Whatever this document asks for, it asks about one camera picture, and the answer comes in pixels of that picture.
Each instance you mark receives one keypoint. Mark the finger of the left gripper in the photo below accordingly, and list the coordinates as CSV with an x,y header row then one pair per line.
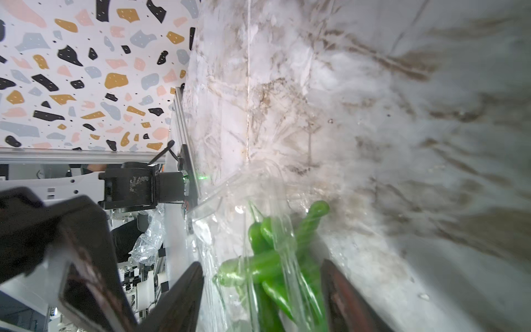
x,y
90,292

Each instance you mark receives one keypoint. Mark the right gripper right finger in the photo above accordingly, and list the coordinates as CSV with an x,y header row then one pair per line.
x,y
346,309

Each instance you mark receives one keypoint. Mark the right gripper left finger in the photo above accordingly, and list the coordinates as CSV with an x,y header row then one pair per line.
x,y
178,309

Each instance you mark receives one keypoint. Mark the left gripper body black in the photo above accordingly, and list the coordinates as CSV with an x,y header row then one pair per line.
x,y
28,227

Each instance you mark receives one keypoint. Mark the green peppers from container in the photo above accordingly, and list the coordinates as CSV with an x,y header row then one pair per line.
x,y
263,274

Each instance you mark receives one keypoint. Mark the clear container peppers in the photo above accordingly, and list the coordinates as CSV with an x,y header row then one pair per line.
x,y
221,223

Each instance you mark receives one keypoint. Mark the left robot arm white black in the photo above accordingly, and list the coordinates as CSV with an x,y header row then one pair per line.
x,y
132,187

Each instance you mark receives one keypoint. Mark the crumpled clear plastic wrap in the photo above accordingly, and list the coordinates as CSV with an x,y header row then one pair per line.
x,y
150,223

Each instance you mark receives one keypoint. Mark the aluminium front rail frame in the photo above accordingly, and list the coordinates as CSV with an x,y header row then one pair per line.
x,y
179,230

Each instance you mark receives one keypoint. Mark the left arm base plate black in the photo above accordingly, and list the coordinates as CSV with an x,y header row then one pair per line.
x,y
186,167

